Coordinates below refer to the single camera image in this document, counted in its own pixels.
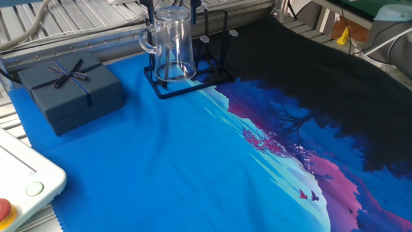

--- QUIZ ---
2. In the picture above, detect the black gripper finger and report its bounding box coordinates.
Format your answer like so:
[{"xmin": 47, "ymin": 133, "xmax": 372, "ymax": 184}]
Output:
[
  {"xmin": 140, "ymin": 0, "xmax": 156, "ymax": 27},
  {"xmin": 189, "ymin": 0, "xmax": 202, "ymax": 26}
]

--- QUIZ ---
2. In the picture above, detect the clear plastic cup with handle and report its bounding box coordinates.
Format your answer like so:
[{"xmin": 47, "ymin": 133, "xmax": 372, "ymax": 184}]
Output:
[{"xmin": 138, "ymin": 5, "xmax": 197, "ymax": 83}]

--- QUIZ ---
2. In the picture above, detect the dark blue ribboned gift box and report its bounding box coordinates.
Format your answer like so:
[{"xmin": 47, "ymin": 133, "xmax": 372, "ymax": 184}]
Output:
[{"xmin": 17, "ymin": 50, "xmax": 126, "ymax": 137}]

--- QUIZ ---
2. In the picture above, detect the yellow plastic clamp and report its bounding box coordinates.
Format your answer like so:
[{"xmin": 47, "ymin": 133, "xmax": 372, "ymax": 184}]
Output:
[{"xmin": 336, "ymin": 26, "xmax": 350, "ymax": 45}]

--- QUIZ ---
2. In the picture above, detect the blue landscape print cloth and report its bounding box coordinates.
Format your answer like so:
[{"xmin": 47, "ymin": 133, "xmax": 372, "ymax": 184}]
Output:
[{"xmin": 8, "ymin": 14, "xmax": 412, "ymax": 232}]

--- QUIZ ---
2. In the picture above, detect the dark green table mat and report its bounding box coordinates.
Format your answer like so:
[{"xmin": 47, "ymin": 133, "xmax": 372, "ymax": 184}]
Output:
[{"xmin": 333, "ymin": 0, "xmax": 392, "ymax": 19}]

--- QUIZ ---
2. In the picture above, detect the white teach pendant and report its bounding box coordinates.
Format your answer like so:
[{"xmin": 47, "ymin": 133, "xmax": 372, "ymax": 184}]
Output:
[{"xmin": 0, "ymin": 127, "xmax": 68, "ymax": 232}]

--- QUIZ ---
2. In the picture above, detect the black wire cup rack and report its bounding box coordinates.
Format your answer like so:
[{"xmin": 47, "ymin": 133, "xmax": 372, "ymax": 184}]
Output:
[{"xmin": 141, "ymin": 8, "xmax": 241, "ymax": 100}]

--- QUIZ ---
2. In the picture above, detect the short aluminium profile post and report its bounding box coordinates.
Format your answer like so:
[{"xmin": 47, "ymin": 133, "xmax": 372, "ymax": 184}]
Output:
[
  {"xmin": 317, "ymin": 6, "xmax": 337, "ymax": 37},
  {"xmin": 271, "ymin": 0, "xmax": 290, "ymax": 21}
]

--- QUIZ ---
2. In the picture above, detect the thick grey cable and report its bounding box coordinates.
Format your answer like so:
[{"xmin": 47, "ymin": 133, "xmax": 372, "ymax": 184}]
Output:
[{"xmin": 0, "ymin": 0, "xmax": 53, "ymax": 53}]

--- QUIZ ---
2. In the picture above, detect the black cable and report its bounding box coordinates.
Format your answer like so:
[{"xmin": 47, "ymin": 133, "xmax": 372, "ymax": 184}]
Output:
[{"xmin": 0, "ymin": 67, "xmax": 21, "ymax": 85}]

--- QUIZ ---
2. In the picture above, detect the thin white cable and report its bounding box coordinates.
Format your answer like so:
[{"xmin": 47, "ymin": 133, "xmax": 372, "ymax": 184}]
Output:
[{"xmin": 363, "ymin": 27, "xmax": 412, "ymax": 57}]

